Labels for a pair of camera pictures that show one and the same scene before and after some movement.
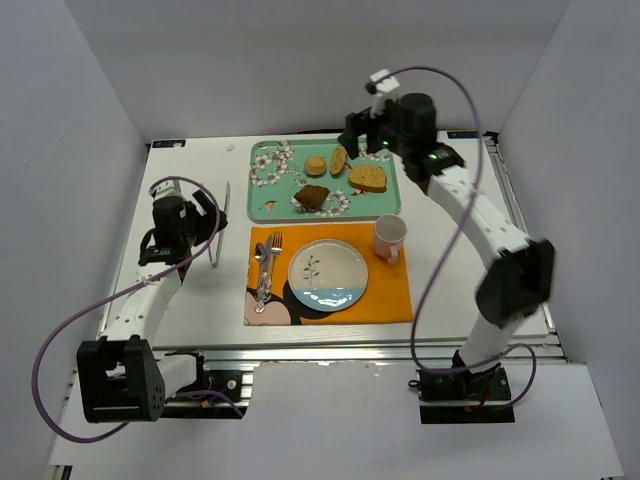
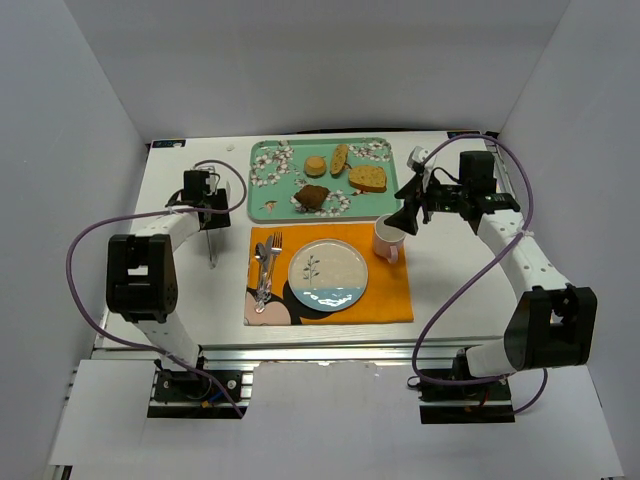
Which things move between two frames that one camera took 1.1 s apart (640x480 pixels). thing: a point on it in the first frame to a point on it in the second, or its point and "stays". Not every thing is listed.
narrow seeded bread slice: (338, 160) stays
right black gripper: (362, 132) to (425, 201)
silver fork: (275, 247) stays
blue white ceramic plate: (328, 275) stays
